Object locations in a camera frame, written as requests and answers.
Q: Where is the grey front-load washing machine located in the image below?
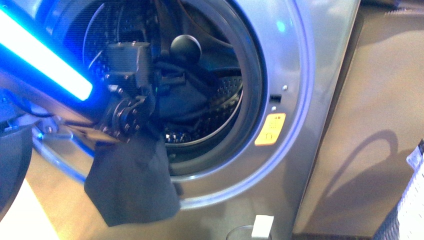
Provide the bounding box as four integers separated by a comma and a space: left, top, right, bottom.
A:
0, 0, 362, 240

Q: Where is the dark navy knit garment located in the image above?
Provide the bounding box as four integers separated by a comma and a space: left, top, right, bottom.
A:
84, 61, 218, 227

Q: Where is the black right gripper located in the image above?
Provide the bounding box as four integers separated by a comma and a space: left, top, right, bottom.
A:
104, 41, 155, 103

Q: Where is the white tag on filter cover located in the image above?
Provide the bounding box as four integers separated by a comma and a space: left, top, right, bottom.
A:
251, 214, 274, 240

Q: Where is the orange warning sticker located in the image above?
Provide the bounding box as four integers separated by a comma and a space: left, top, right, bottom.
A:
254, 113, 286, 146

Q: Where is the white drum centre knob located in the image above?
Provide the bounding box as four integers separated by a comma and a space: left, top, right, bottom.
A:
169, 34, 202, 63

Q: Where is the white laundry basket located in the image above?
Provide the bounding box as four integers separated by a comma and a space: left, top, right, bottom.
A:
372, 139, 424, 240

